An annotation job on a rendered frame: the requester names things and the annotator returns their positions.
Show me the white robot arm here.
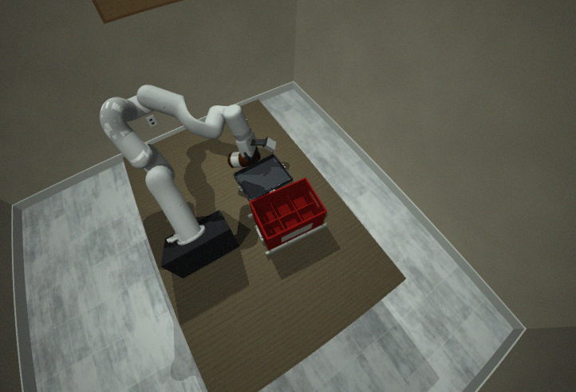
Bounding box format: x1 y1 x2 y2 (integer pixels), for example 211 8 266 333
100 85 252 245

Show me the brown glass bottle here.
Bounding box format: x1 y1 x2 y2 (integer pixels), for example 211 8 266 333
227 152 260 168

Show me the red plastic crate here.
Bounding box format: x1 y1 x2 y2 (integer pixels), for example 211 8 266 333
249 178 327 250

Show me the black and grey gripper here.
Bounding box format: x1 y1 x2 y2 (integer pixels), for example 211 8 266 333
236 130 260 164

